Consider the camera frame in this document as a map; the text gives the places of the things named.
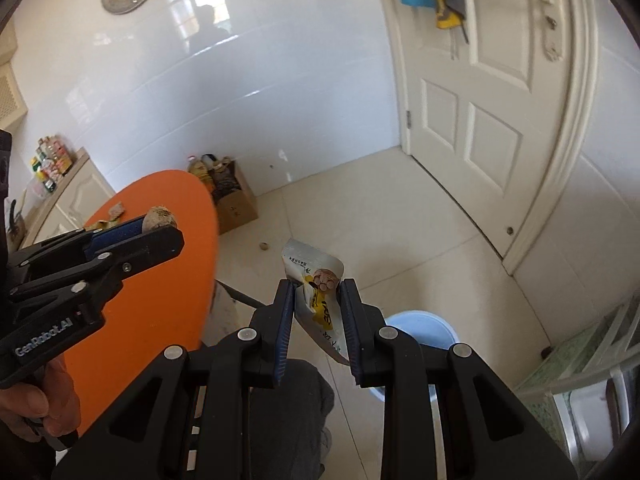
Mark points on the cluster of condiment bottles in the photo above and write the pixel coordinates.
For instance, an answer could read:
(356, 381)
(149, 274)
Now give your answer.
(50, 157)

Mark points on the person's left hand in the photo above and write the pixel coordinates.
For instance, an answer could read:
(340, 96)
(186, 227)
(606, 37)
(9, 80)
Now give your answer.
(55, 400)

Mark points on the cream lattice wall cabinet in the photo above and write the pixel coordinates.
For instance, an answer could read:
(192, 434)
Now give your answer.
(10, 95)

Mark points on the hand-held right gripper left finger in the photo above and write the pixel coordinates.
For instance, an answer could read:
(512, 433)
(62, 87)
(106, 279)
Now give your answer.
(285, 330)

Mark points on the cream base cabinets with counter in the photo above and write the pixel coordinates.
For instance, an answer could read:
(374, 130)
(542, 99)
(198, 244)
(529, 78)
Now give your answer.
(75, 195)

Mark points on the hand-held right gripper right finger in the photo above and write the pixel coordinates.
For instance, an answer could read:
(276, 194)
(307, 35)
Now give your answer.
(350, 330)

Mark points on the blue plastic bin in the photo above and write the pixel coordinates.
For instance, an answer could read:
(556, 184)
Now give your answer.
(425, 327)

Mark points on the brown paper scrap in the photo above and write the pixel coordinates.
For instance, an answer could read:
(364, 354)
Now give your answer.
(117, 209)

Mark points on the cooking oil bottle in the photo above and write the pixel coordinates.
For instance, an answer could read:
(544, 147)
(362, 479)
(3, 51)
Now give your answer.
(199, 167)

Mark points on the person's grey trouser leg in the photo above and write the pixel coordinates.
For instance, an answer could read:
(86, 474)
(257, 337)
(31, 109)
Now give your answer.
(290, 410)

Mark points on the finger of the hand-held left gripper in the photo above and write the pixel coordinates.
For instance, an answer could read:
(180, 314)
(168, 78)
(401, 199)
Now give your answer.
(150, 247)
(117, 236)

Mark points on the white yellow snack packet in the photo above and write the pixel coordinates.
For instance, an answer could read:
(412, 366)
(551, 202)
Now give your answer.
(312, 270)

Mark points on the orange round table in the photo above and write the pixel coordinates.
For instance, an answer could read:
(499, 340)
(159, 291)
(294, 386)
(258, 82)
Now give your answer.
(165, 310)

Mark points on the cardboard box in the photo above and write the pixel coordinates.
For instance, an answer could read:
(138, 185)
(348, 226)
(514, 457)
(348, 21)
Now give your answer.
(235, 205)

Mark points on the white panel door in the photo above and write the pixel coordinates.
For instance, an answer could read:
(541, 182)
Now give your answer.
(500, 110)

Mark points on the white frame glass shelf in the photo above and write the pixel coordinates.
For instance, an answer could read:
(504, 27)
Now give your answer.
(575, 370)

